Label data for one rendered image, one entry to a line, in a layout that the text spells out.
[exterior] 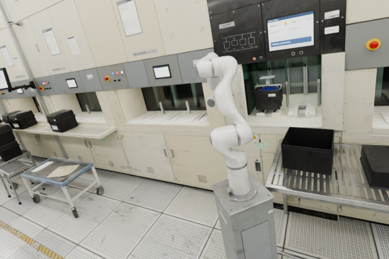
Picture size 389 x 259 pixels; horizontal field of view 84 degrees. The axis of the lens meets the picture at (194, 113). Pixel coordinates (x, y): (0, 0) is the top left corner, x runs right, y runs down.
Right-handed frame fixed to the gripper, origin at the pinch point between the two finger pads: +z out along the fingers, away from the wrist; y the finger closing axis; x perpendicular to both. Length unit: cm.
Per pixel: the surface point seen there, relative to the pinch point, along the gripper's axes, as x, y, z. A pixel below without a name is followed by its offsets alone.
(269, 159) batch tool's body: -66, 30, 3
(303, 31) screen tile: 36, 59, 3
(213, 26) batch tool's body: 52, -3, 3
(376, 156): -34, 95, -33
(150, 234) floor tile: -120, -72, -63
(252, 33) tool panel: 41.5, 25.8, 2.5
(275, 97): -15.4, 35.6, 22.7
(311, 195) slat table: -45, 64, -59
